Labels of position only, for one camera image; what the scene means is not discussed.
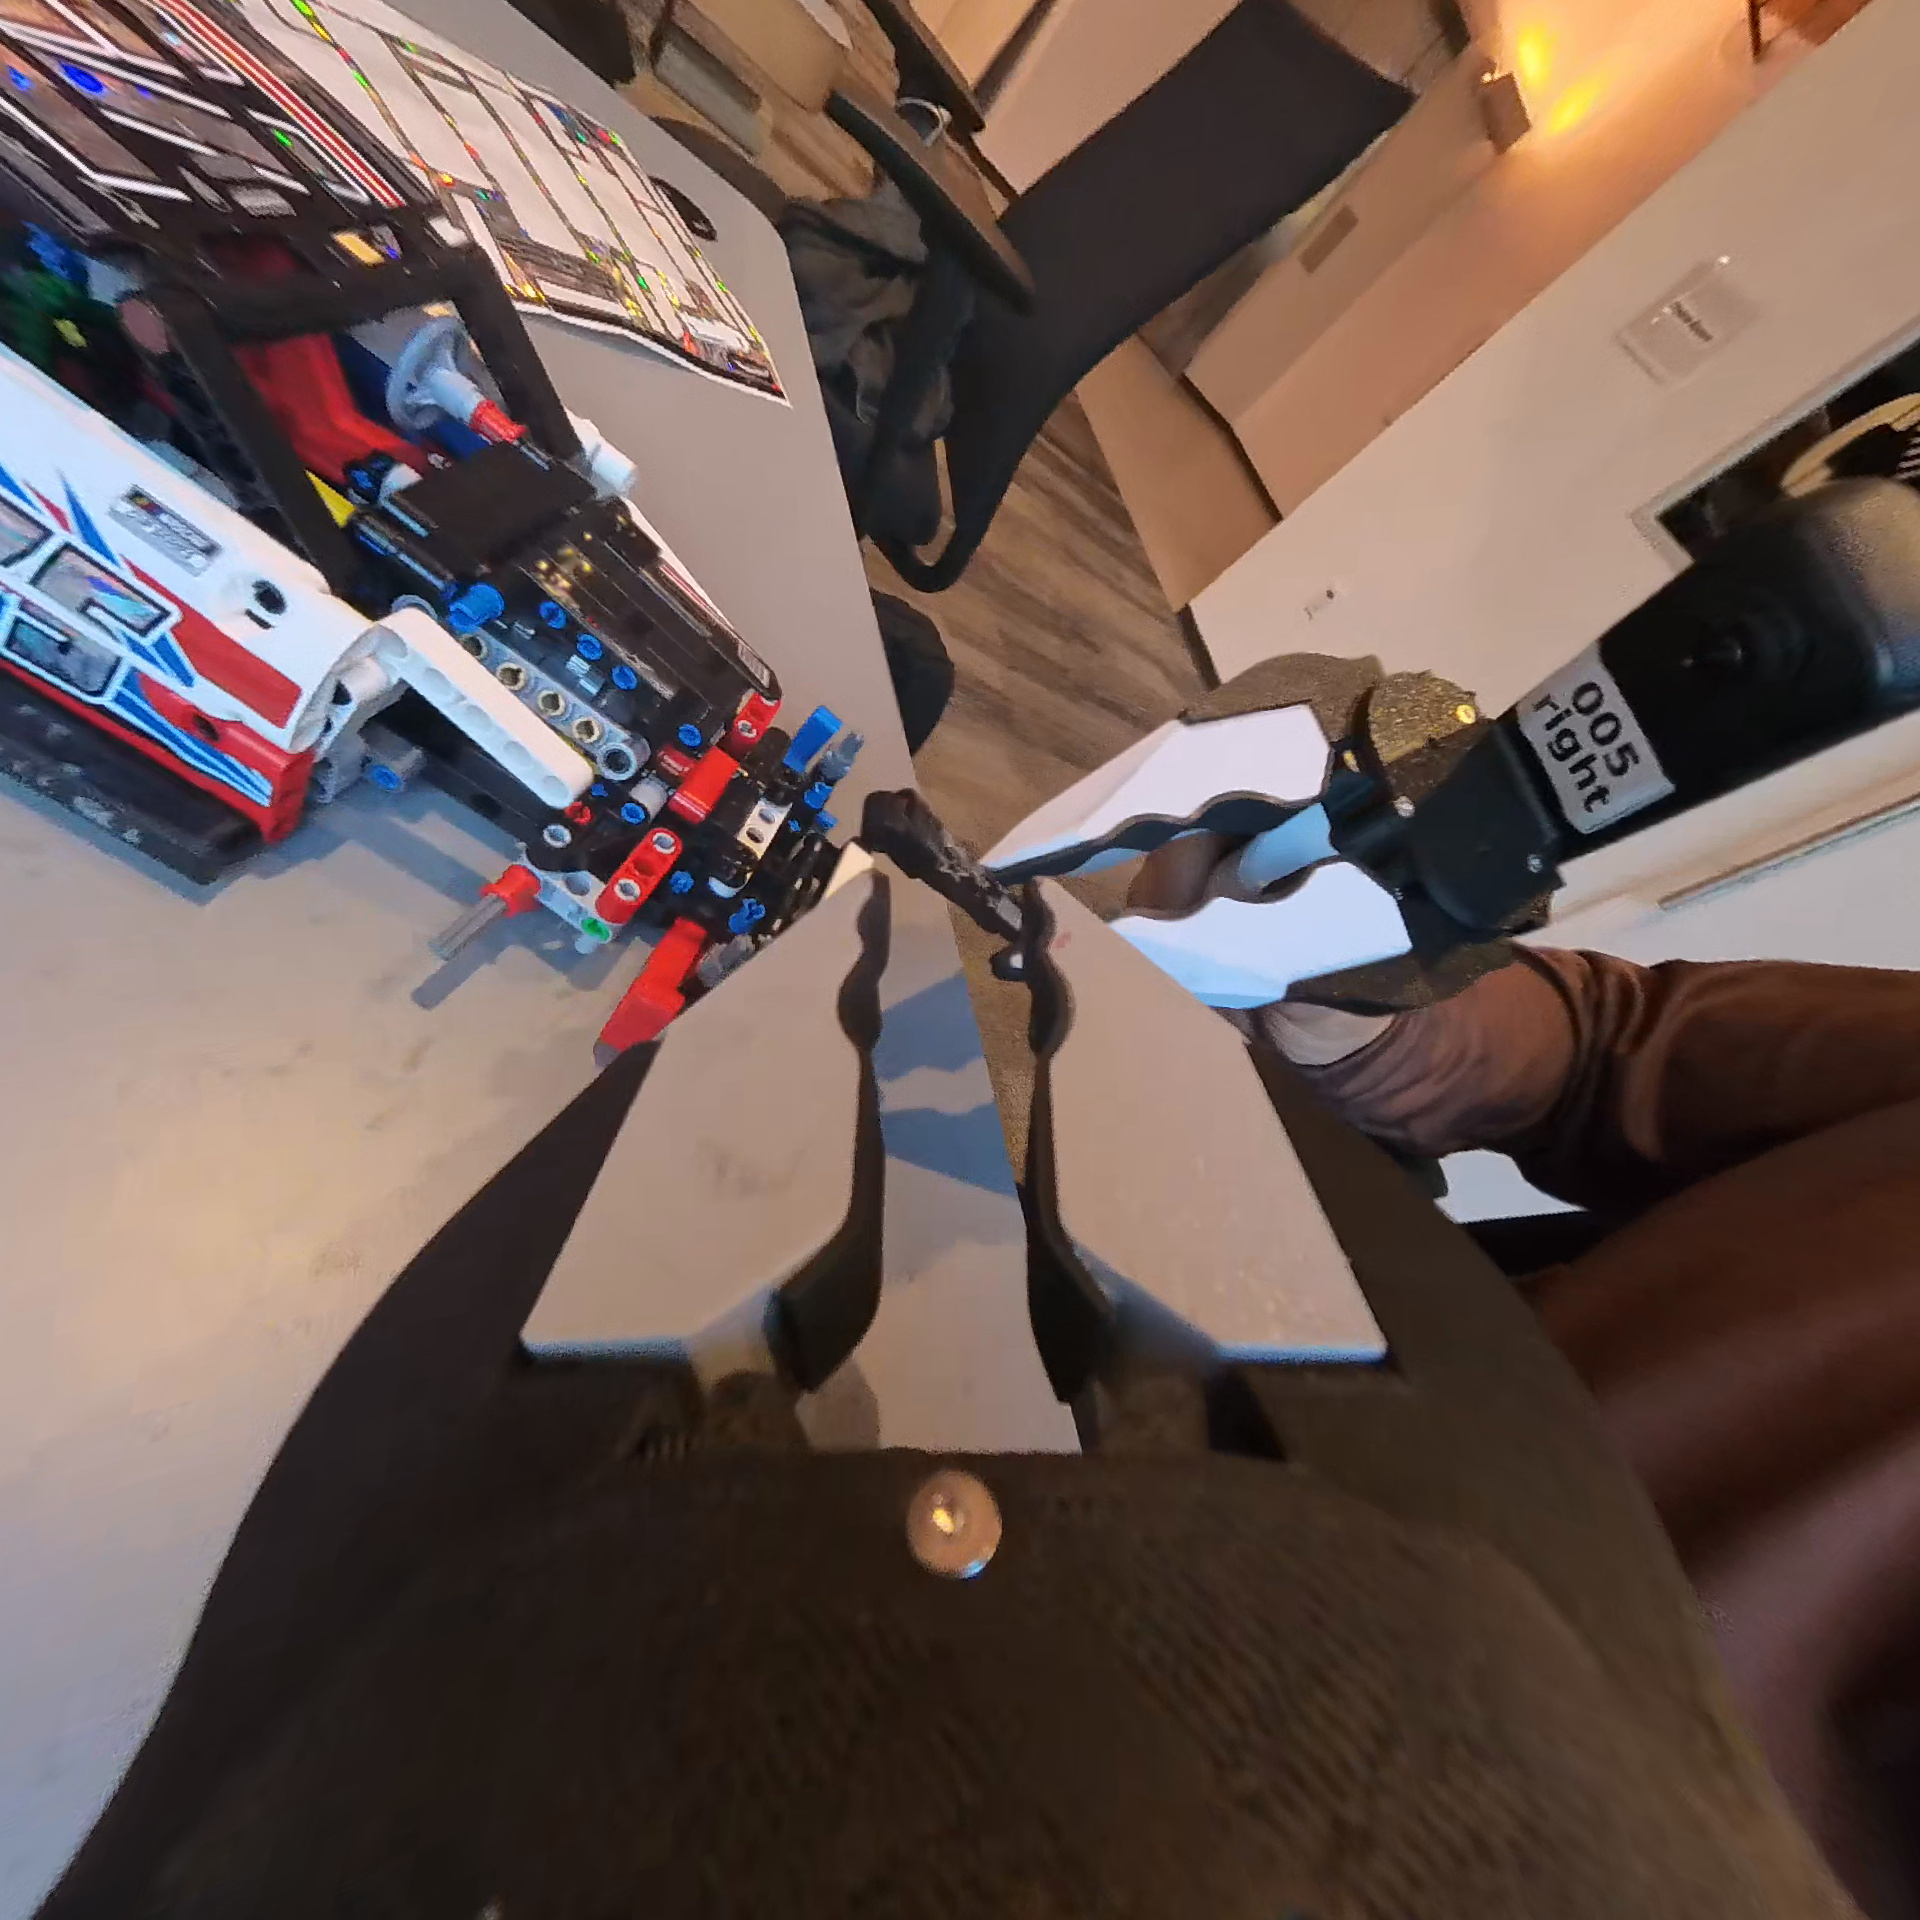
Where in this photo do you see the holographic sticker sheet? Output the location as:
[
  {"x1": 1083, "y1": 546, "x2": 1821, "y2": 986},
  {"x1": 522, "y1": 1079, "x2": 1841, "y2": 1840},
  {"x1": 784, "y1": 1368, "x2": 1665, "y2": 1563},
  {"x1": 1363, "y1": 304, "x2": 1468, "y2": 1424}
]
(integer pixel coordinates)
[{"x1": 256, "y1": 0, "x2": 793, "y2": 404}]

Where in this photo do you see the white wall sign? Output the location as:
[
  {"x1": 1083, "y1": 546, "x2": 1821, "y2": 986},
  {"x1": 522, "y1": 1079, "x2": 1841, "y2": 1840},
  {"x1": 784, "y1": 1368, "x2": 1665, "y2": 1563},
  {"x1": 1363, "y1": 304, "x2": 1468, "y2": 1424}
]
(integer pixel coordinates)
[{"x1": 1616, "y1": 258, "x2": 1761, "y2": 384}]

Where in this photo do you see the person's brown sweater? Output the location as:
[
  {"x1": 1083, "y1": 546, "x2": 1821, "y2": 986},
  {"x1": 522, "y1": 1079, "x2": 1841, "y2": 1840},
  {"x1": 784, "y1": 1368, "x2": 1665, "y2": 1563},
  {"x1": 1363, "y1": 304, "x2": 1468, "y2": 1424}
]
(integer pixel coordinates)
[{"x1": 1530, "y1": 1112, "x2": 1920, "y2": 1920}]

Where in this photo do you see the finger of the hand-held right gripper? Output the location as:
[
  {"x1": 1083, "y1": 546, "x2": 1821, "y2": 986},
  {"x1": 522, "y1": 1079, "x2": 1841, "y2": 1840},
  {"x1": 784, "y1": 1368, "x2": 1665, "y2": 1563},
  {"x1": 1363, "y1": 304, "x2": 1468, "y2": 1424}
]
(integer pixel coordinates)
[
  {"x1": 978, "y1": 701, "x2": 1337, "y2": 889},
  {"x1": 1110, "y1": 858, "x2": 1421, "y2": 1013}
]

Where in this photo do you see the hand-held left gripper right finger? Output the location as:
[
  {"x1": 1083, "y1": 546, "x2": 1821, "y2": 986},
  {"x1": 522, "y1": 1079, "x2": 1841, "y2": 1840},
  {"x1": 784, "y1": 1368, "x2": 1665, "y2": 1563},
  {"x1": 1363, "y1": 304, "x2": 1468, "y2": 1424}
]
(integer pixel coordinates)
[{"x1": 1005, "y1": 879, "x2": 1389, "y2": 1409}]

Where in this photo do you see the person's right hand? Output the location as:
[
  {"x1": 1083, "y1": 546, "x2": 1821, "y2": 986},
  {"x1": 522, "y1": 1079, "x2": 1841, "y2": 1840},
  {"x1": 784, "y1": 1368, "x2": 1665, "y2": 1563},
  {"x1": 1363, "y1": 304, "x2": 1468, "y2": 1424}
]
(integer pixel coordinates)
[{"x1": 1124, "y1": 832, "x2": 1280, "y2": 924}]

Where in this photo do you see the red white toy race car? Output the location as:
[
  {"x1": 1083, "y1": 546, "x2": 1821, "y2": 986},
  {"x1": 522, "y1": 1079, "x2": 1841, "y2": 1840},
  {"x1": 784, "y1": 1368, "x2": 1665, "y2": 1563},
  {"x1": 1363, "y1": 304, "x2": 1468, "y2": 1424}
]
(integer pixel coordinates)
[{"x1": 0, "y1": 0, "x2": 874, "y2": 1051}]

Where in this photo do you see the black star-printed brick piece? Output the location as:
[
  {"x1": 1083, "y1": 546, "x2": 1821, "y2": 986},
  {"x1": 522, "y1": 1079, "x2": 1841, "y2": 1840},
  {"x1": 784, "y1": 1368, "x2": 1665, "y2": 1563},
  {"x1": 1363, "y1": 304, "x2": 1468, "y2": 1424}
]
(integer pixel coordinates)
[{"x1": 857, "y1": 786, "x2": 1051, "y2": 976}]

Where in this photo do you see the person's right forearm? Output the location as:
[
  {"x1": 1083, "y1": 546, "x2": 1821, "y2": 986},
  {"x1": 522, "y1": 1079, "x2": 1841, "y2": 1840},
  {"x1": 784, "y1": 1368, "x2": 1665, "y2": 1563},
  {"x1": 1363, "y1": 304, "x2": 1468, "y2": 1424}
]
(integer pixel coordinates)
[{"x1": 1320, "y1": 944, "x2": 1920, "y2": 1216}]

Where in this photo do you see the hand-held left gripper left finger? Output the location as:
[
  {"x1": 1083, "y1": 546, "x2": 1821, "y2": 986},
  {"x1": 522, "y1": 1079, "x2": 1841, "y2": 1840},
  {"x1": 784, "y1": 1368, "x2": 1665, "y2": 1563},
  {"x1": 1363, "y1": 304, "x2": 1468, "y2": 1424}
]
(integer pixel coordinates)
[{"x1": 516, "y1": 867, "x2": 893, "y2": 1396}]

